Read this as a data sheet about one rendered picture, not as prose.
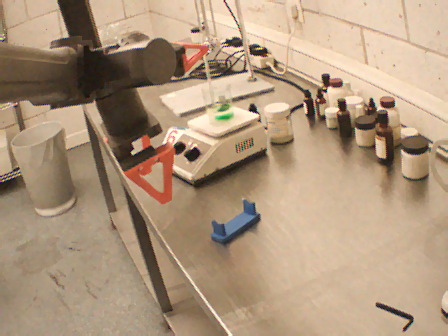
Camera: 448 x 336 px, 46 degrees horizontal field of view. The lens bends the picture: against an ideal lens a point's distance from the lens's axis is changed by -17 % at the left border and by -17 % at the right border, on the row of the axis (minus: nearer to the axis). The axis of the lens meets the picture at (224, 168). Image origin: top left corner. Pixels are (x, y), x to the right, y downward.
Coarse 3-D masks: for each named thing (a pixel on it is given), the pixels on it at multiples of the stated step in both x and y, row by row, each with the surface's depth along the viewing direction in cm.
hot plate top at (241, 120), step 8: (240, 112) 137; (248, 112) 136; (192, 120) 137; (200, 120) 136; (240, 120) 132; (248, 120) 132; (256, 120) 133; (200, 128) 132; (208, 128) 131; (216, 128) 130; (224, 128) 130; (232, 128) 130; (216, 136) 128
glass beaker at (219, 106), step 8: (208, 88) 133; (216, 88) 134; (224, 88) 133; (208, 96) 129; (216, 96) 129; (224, 96) 129; (208, 104) 130; (216, 104) 129; (224, 104) 130; (232, 104) 132; (208, 112) 132; (216, 112) 130; (224, 112) 130; (232, 112) 132; (208, 120) 133; (216, 120) 131; (224, 120) 131; (232, 120) 132
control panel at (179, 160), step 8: (184, 136) 136; (192, 144) 132; (200, 144) 131; (208, 144) 129; (184, 152) 132; (176, 160) 132; (184, 160) 130; (200, 160) 127; (184, 168) 129; (192, 168) 127
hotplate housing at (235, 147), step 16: (192, 128) 138; (240, 128) 133; (256, 128) 133; (224, 144) 129; (240, 144) 131; (256, 144) 134; (208, 160) 128; (224, 160) 130; (240, 160) 133; (192, 176) 127; (208, 176) 129
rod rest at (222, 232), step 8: (248, 208) 111; (240, 216) 111; (248, 216) 111; (256, 216) 111; (216, 224) 106; (224, 224) 110; (232, 224) 109; (240, 224) 109; (248, 224) 110; (216, 232) 107; (224, 232) 106; (232, 232) 107; (216, 240) 107; (224, 240) 106
